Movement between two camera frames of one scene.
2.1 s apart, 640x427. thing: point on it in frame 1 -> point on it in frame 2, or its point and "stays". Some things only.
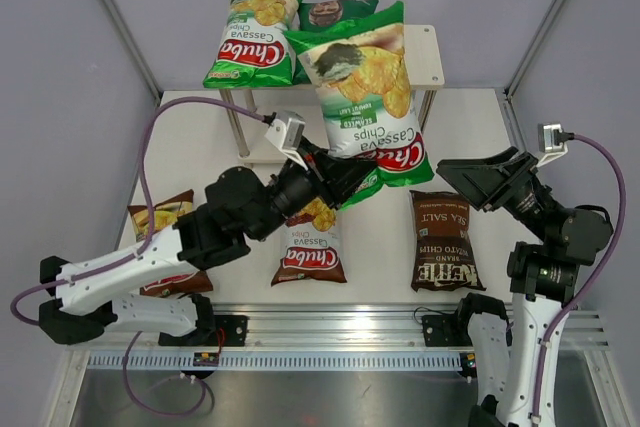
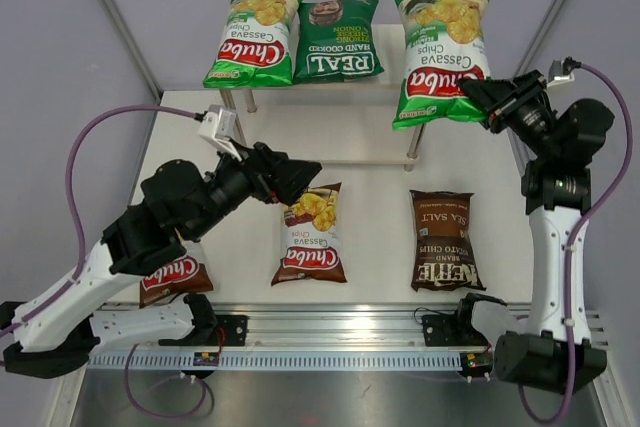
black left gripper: x=333 y=178 -> x=289 y=179
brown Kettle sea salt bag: x=444 y=256 stays
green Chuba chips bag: x=358 y=66 -> x=446 y=42
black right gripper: x=482 y=179 -> x=530 y=88
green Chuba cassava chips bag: x=254 y=50 stays
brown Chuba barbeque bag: x=162 y=215 -> x=183 y=275
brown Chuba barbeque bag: x=311 y=248 stays
